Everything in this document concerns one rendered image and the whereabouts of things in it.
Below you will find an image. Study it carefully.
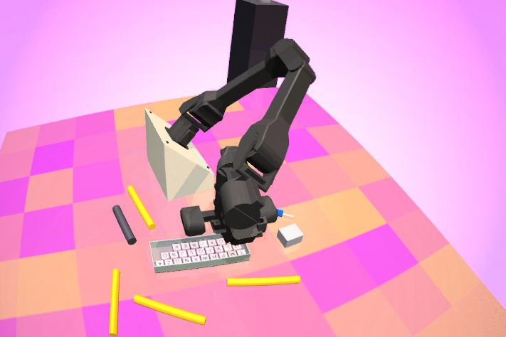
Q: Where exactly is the blue stylus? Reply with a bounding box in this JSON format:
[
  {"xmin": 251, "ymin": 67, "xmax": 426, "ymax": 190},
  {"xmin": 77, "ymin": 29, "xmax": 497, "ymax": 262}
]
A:
[{"xmin": 277, "ymin": 209, "xmax": 294, "ymax": 217}]

